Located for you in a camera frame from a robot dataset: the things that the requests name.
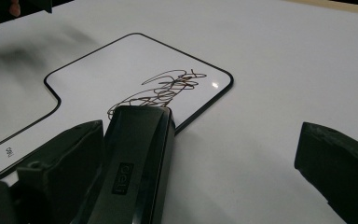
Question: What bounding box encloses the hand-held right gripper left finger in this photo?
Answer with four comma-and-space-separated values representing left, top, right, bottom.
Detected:
16, 119, 104, 224

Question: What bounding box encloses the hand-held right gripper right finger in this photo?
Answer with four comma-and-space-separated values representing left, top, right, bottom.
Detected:
293, 121, 358, 224

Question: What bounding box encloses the black whiteboard eraser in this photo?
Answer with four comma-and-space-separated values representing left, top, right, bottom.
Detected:
73, 105, 177, 224

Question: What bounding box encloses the small whiteboard with handle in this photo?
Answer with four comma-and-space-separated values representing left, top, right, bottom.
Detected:
0, 32, 235, 183

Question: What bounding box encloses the light wooden table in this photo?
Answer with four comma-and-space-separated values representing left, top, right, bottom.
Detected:
283, 0, 358, 17

